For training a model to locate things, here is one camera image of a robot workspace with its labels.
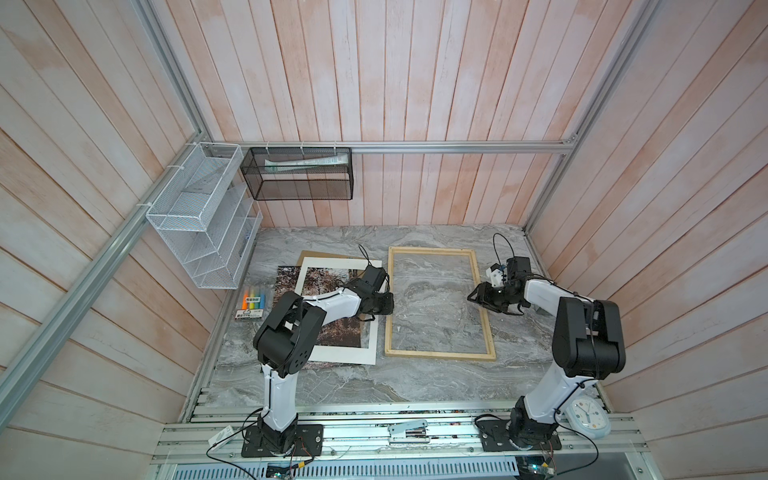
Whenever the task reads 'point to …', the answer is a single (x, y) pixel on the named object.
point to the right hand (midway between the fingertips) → (475, 297)
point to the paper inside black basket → (278, 166)
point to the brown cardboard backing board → (319, 254)
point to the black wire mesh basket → (299, 173)
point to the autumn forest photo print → (316, 281)
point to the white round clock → (586, 415)
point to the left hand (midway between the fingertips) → (392, 310)
